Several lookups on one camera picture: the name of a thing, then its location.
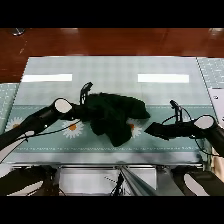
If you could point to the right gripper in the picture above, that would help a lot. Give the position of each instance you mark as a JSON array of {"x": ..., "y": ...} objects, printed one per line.
[{"x": 171, "y": 130}]

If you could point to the dark green shirt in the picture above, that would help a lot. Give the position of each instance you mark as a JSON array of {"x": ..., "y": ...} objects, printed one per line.
[{"x": 111, "y": 113}]

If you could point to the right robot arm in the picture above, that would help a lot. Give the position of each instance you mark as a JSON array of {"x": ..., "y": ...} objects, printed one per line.
[{"x": 213, "y": 131}]

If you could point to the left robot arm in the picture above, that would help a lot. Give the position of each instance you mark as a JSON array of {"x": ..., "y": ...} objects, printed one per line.
[{"x": 40, "y": 119}]

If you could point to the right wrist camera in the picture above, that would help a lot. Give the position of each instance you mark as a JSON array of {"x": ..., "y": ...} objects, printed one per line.
[{"x": 174, "y": 105}]

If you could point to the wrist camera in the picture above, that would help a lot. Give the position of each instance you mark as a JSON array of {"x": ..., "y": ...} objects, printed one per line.
[
  {"x": 174, "y": 105},
  {"x": 84, "y": 90}
]

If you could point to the silver frame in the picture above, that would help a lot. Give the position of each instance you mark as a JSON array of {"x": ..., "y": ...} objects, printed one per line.
[{"x": 140, "y": 186}]

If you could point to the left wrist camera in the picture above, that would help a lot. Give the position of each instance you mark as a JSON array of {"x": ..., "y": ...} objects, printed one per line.
[{"x": 84, "y": 90}]

